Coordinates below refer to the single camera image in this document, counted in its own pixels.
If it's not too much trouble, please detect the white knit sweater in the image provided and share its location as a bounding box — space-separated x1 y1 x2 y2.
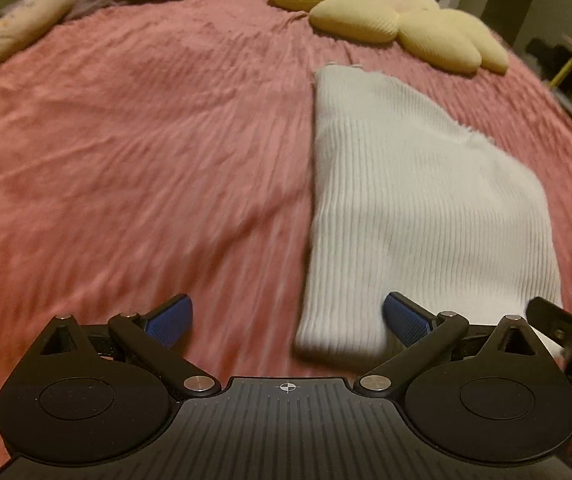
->
295 65 562 362

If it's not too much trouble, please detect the pink ribbed bed blanket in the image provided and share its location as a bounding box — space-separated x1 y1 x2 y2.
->
0 0 572 467

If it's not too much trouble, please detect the yellow flower cushion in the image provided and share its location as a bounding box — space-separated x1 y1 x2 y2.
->
273 0 510 75

